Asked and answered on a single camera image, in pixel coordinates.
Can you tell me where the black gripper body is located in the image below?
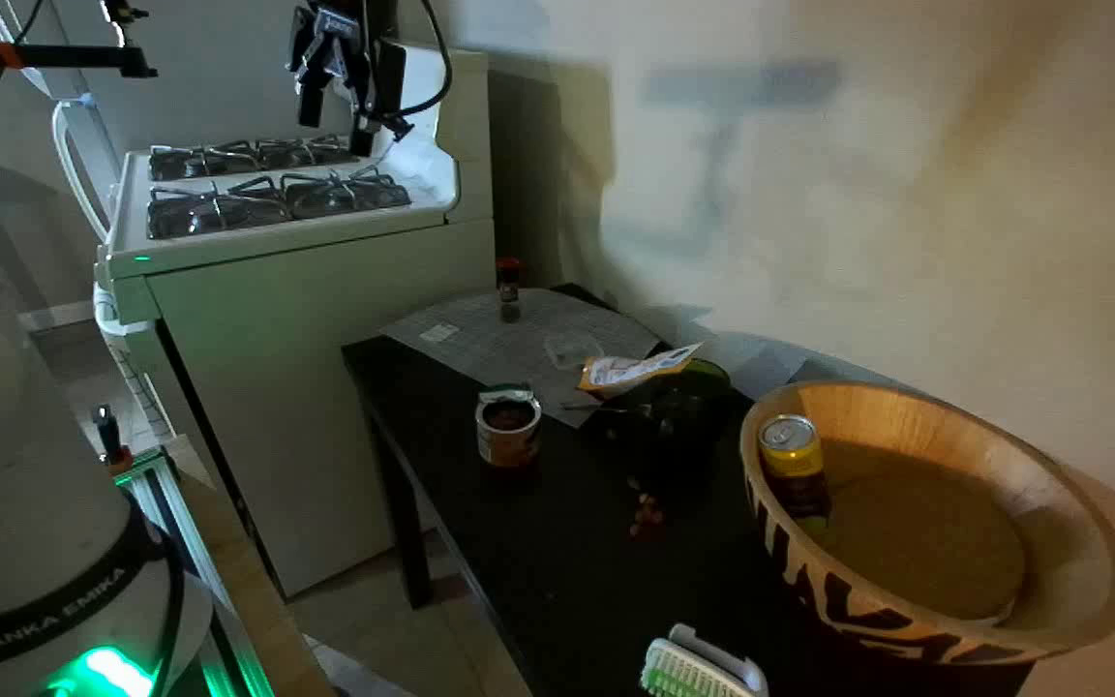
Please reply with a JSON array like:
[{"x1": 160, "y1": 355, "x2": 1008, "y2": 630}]
[{"x1": 289, "y1": 0, "x2": 383, "y2": 86}]

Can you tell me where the small dark red-capped bottle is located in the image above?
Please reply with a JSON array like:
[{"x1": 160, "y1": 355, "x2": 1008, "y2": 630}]
[{"x1": 493, "y1": 256, "x2": 530, "y2": 326}]

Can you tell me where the brown patterned wooden bowl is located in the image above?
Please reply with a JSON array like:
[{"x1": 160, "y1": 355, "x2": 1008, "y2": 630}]
[{"x1": 737, "y1": 377, "x2": 1115, "y2": 670}]

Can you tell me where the white placemat label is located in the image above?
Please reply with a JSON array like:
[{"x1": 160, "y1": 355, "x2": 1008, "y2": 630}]
[{"x1": 414, "y1": 317, "x2": 463, "y2": 348}]

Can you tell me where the white gas stove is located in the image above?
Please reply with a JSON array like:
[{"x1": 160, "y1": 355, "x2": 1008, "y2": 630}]
[{"x1": 89, "y1": 43, "x2": 502, "y2": 603}]

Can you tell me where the grey woven placemat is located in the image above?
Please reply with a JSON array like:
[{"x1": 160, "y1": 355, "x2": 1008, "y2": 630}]
[{"x1": 381, "y1": 283, "x2": 665, "y2": 432}]

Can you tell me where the roll of tape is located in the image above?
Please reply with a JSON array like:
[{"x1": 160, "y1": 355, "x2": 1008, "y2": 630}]
[{"x1": 471, "y1": 388, "x2": 546, "y2": 474}]

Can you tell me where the orange snack pouch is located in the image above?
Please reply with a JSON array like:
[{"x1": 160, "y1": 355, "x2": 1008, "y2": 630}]
[{"x1": 578, "y1": 336, "x2": 743, "y2": 499}]

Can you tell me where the black side table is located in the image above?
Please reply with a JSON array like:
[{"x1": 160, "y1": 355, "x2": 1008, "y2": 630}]
[{"x1": 336, "y1": 278, "x2": 1043, "y2": 697}]

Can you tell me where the robot mounting platform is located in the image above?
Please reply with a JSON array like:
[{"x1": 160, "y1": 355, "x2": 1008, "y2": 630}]
[{"x1": 107, "y1": 438, "x2": 341, "y2": 697}]

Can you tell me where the dark jar with yellow lid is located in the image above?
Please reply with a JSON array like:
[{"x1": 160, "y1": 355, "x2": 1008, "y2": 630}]
[{"x1": 759, "y1": 410, "x2": 838, "y2": 519}]

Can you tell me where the small black object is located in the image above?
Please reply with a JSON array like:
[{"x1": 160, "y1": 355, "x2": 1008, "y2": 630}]
[{"x1": 635, "y1": 621, "x2": 773, "y2": 697}]

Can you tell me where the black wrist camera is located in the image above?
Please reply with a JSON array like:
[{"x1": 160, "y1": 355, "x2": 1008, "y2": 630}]
[{"x1": 372, "y1": 37, "x2": 420, "y2": 143}]

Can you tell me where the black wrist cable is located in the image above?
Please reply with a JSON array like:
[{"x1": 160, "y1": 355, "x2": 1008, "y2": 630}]
[{"x1": 392, "y1": 0, "x2": 461, "y2": 133}]

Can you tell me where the white looped cable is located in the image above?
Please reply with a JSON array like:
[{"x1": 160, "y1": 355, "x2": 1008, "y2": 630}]
[{"x1": 0, "y1": 0, "x2": 127, "y2": 250}]

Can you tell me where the black camera stand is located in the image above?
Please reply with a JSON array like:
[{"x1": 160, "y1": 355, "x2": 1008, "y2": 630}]
[{"x1": 0, "y1": 38, "x2": 163, "y2": 82}]

